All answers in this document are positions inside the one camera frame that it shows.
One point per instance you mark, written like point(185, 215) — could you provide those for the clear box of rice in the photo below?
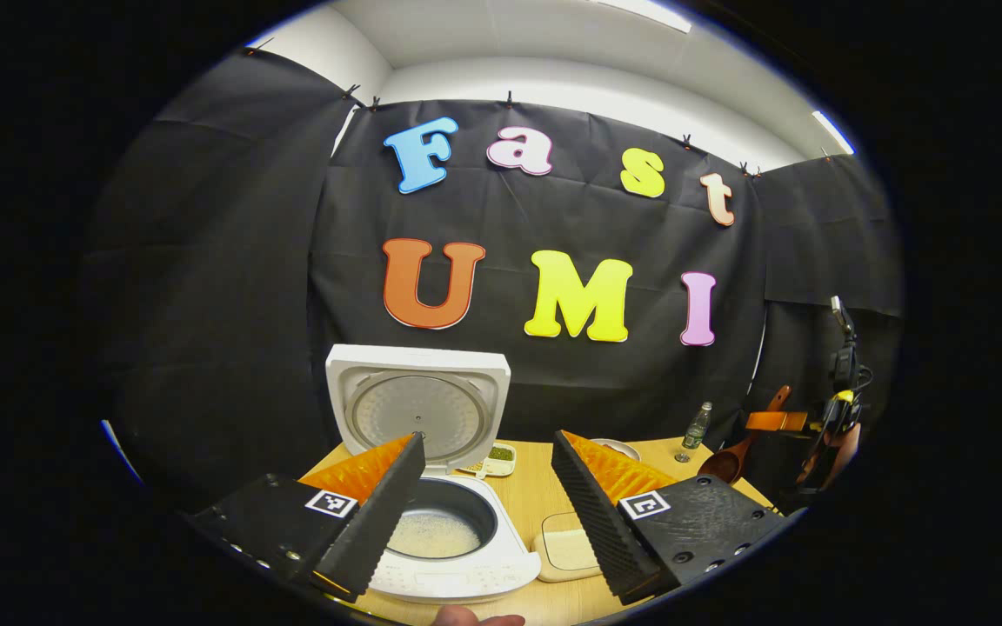
point(566, 549)

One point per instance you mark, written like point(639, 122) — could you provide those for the white rice cooker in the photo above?
point(418, 361)

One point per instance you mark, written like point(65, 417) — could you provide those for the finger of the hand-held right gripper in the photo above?
point(779, 422)

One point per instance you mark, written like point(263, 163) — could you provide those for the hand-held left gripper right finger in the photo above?
point(597, 522)

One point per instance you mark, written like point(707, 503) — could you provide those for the large ceiling light panel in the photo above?
point(649, 13)

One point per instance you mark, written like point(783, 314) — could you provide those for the brown wooden spoon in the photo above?
point(727, 461)

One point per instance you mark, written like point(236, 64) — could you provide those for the white divided bean dish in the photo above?
point(501, 454)

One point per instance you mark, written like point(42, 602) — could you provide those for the narrow ceiling light strip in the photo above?
point(833, 132)

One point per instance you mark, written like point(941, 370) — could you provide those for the black backdrop cloth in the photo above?
point(223, 287)

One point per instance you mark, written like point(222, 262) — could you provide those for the white rice grains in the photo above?
point(436, 535)

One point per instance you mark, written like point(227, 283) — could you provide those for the green label water bottle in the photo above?
point(698, 426)

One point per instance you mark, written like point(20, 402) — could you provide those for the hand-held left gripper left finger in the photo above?
point(379, 522)

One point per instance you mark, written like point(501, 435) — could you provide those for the white round plate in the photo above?
point(627, 449)

